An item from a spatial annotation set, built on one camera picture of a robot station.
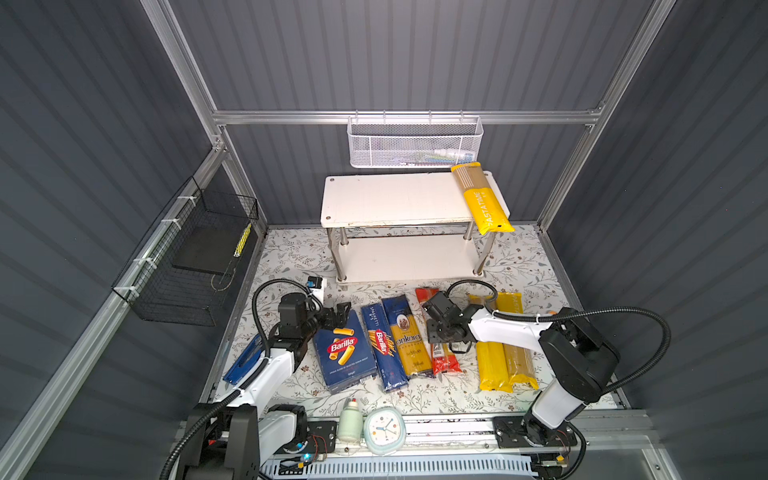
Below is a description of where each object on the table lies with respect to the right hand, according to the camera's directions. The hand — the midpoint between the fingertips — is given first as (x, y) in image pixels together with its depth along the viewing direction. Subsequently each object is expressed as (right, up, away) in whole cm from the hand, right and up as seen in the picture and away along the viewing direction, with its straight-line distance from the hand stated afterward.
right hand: (437, 334), depth 92 cm
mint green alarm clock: (-16, -18, -20) cm, 31 cm away
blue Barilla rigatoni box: (-27, -3, -11) cm, 30 cm away
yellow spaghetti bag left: (+14, -5, -7) cm, 17 cm away
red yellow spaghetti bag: (0, -4, -9) cm, 10 cm away
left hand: (-31, +11, -5) cm, 33 cm away
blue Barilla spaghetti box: (-16, -2, -7) cm, 18 cm away
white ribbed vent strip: (+14, -26, -21) cm, 36 cm away
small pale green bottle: (-24, -15, -22) cm, 36 cm away
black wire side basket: (-65, +21, -20) cm, 71 cm away
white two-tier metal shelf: (-10, +36, +28) cm, 46 cm away
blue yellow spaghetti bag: (-9, -1, -4) cm, 10 cm away
